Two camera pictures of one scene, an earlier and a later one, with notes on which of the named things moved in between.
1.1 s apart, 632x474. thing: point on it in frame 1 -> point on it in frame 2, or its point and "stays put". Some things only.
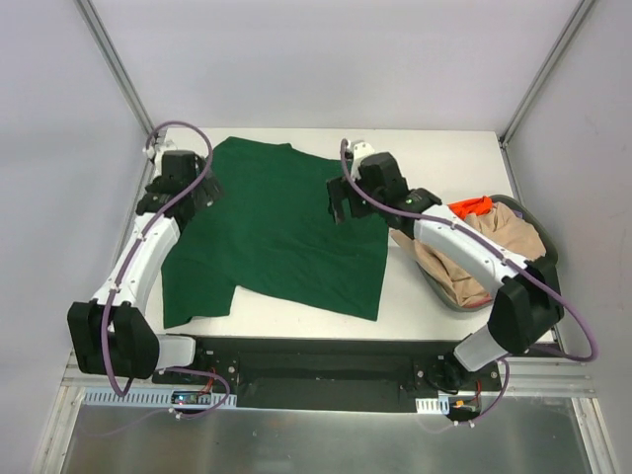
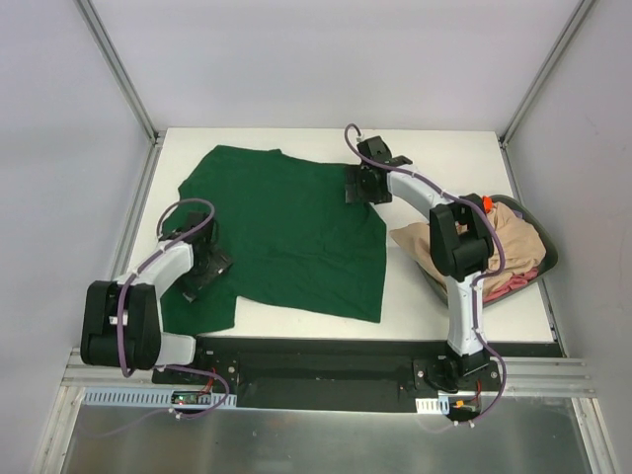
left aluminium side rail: [122, 247] stays put
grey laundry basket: [550, 247] stays put
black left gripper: [205, 189] -> [212, 270]
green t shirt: [271, 231] stays put
